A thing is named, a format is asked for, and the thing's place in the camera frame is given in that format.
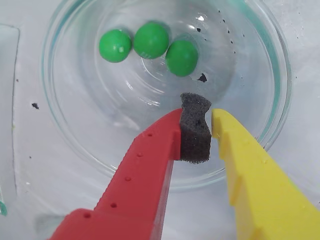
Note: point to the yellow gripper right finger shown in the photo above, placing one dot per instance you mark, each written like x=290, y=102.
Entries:
x=262, y=195

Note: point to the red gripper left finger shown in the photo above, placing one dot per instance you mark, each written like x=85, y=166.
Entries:
x=135, y=190

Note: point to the green ball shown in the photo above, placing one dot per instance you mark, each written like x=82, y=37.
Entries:
x=115, y=45
x=151, y=40
x=181, y=58

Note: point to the clear glass bowl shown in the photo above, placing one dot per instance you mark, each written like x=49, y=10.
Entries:
x=87, y=112

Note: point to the white tablecloth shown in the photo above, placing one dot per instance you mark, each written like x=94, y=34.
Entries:
x=30, y=75

